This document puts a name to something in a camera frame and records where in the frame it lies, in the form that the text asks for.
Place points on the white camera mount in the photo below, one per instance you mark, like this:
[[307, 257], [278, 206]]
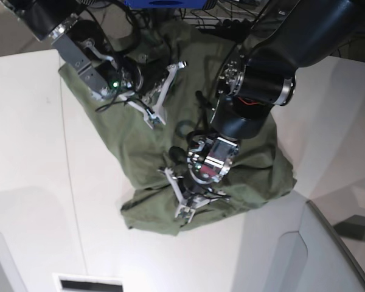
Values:
[[187, 207], [150, 104]]

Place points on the green t-shirt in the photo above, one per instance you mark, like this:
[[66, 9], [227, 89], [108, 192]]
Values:
[[259, 174]]

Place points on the black power strip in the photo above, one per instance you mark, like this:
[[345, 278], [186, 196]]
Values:
[[227, 25]]

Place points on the white slotted plate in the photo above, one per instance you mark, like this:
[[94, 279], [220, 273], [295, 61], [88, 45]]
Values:
[[82, 283]]

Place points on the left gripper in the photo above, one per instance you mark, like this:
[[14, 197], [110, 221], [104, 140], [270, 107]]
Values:
[[191, 188]]

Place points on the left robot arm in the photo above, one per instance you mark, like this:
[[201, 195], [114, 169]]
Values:
[[251, 82]]

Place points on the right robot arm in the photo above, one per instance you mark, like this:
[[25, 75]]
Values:
[[82, 43]]

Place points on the blue box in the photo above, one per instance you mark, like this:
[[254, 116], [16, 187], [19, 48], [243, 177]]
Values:
[[165, 4]]

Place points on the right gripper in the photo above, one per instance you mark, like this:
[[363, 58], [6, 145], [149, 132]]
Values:
[[146, 77]]

